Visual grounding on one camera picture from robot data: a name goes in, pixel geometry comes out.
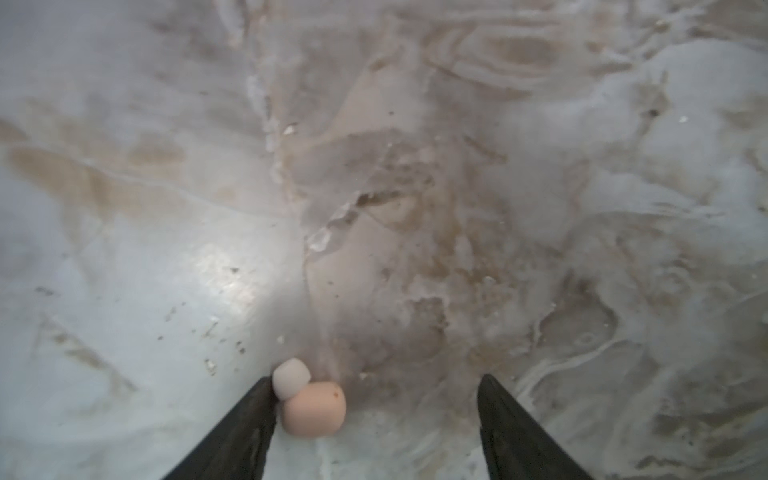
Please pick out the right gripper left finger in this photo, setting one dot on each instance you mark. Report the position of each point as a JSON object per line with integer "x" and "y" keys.
{"x": 236, "y": 448}

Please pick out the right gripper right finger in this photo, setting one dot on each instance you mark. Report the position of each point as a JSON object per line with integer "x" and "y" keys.
{"x": 515, "y": 445}

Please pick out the pink earbud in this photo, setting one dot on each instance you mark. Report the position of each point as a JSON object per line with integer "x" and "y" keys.
{"x": 308, "y": 409}

